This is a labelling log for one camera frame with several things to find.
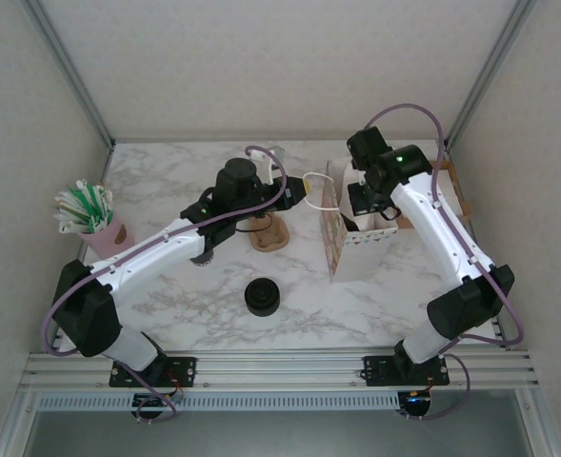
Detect white paper bag with handles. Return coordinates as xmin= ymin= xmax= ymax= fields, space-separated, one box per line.
xmin=303 ymin=159 xmax=399 ymax=285

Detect brown pulp cup carrier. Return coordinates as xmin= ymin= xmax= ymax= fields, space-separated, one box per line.
xmin=249 ymin=211 xmax=291 ymax=252

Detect white napkin stack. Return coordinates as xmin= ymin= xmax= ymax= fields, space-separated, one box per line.
xmin=439 ymin=169 xmax=462 ymax=215

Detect brown cardboard tray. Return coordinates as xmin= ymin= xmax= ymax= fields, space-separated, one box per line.
xmin=430 ymin=160 xmax=471 ymax=220

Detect black lidded cup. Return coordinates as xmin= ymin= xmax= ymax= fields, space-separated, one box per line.
xmin=243 ymin=278 xmax=281 ymax=319

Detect pink cup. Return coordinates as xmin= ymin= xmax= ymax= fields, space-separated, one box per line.
xmin=78 ymin=213 xmax=136 ymax=256

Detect green and white stirrer sticks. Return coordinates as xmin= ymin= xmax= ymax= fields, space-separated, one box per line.
xmin=52 ymin=176 xmax=115 ymax=235

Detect circuit board with lights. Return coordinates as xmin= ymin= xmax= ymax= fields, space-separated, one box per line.
xmin=131 ymin=392 xmax=176 ymax=411
xmin=400 ymin=389 xmax=434 ymax=416

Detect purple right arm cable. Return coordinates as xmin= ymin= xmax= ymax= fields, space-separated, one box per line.
xmin=363 ymin=103 xmax=524 ymax=423

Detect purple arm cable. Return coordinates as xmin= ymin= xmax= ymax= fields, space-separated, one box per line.
xmin=363 ymin=103 xmax=524 ymax=423
xmin=40 ymin=145 xmax=291 ymax=425

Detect aluminium back rail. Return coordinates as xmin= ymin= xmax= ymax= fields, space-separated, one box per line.
xmin=110 ymin=136 xmax=448 ymax=146

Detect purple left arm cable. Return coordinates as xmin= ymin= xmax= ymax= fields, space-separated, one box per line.
xmin=40 ymin=145 xmax=291 ymax=425

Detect aluminium frame post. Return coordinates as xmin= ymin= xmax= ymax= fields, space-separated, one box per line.
xmin=22 ymin=0 xmax=117 ymax=149
xmin=443 ymin=0 xmax=542 ymax=149

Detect aluminium mounting rail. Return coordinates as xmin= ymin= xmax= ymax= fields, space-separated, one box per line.
xmin=22 ymin=349 xmax=541 ymax=394

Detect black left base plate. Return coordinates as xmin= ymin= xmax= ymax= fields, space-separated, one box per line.
xmin=108 ymin=356 xmax=198 ymax=387

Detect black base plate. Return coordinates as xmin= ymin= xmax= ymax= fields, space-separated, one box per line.
xmin=363 ymin=354 xmax=451 ymax=387
xmin=108 ymin=356 xmax=198 ymax=387

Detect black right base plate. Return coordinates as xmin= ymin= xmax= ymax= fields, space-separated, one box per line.
xmin=363 ymin=354 xmax=451 ymax=387

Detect grey slotted cable duct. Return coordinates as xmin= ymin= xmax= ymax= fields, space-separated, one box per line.
xmin=36 ymin=392 xmax=403 ymax=411

